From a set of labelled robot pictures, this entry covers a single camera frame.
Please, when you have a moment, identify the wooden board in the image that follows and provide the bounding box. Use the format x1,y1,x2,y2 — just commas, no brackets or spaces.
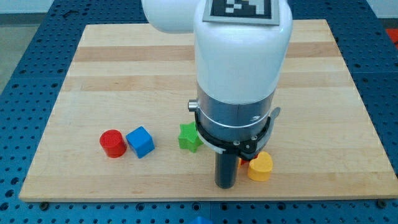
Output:
19,20,397,202

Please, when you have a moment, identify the blue cube block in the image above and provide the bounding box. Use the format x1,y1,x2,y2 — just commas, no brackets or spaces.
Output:
126,126,155,159

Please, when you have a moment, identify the red block behind tool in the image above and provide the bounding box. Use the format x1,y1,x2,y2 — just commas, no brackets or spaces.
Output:
238,158,251,169

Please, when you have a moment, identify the black tool clamp ring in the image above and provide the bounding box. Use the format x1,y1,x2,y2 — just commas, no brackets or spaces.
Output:
194,107,281,162

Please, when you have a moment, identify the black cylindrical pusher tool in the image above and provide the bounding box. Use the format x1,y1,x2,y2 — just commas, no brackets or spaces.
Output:
215,153,239,189

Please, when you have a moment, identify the black white fiducial marker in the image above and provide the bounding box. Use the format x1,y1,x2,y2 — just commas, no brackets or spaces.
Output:
203,0,280,26

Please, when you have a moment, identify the green star block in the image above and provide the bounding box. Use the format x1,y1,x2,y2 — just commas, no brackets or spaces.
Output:
178,122,203,153

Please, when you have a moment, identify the yellow heart block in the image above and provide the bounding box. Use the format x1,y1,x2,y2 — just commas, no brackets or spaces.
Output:
247,152,273,182

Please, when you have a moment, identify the red cylinder block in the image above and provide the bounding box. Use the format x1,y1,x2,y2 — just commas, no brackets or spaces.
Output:
99,129,127,158

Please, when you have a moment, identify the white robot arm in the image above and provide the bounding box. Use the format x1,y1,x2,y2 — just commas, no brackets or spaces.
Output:
142,0,292,141

